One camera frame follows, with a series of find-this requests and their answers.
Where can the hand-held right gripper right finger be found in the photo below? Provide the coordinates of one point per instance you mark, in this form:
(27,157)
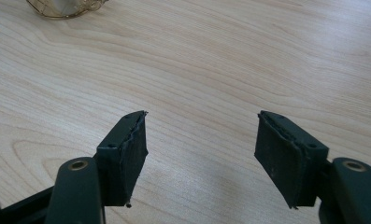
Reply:
(286,165)

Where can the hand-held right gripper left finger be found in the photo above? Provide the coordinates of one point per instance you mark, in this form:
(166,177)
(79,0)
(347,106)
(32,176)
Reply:
(124,165)

